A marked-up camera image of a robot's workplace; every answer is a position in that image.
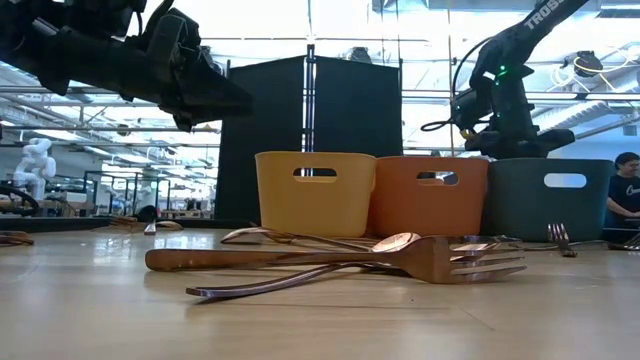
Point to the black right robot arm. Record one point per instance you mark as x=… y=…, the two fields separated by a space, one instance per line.
x=530 y=30

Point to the black ceiling-hung device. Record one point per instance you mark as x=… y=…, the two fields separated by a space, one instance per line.
x=587 y=62

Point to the black round coil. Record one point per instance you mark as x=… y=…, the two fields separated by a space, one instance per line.
x=30 y=197

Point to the black metal rack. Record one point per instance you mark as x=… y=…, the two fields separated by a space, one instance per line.
x=90 y=190

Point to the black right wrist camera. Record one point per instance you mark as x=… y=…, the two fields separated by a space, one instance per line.
x=470 y=107

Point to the person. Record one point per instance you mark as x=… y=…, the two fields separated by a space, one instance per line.
x=625 y=192

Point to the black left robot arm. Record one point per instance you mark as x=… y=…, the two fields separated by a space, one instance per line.
x=60 y=55

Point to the orange plastic bin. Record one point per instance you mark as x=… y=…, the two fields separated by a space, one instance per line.
x=425 y=210

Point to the rose gold fork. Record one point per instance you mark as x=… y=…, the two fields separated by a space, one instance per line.
x=560 y=237
x=627 y=244
x=300 y=257

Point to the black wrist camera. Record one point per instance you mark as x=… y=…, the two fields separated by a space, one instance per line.
x=172 y=40
x=470 y=107

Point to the teal plastic bin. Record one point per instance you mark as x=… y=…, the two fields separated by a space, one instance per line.
x=540 y=215

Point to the black folding partition screen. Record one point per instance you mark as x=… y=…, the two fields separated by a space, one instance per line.
x=270 y=125

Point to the white humanoid robot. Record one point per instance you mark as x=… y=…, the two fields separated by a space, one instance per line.
x=35 y=165

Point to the black metal table frame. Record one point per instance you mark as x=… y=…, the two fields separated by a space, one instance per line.
x=75 y=224

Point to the yellow plastic bin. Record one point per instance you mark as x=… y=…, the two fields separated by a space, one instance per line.
x=315 y=205

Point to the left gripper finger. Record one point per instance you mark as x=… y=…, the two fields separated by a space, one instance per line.
x=225 y=102

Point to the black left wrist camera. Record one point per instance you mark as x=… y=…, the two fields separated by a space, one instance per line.
x=172 y=40

